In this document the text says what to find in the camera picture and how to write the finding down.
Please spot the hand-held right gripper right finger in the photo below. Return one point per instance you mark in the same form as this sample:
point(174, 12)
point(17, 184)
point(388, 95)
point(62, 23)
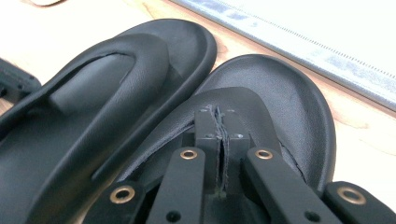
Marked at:
point(236, 137)

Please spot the metal shoe rack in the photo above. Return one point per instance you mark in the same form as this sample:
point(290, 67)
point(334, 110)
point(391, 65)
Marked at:
point(311, 37)

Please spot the black slipper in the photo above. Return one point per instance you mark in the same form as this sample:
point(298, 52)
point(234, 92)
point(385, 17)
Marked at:
point(93, 124)
point(292, 102)

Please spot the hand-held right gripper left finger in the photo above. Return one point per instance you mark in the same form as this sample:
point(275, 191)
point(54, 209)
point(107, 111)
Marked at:
point(208, 130)

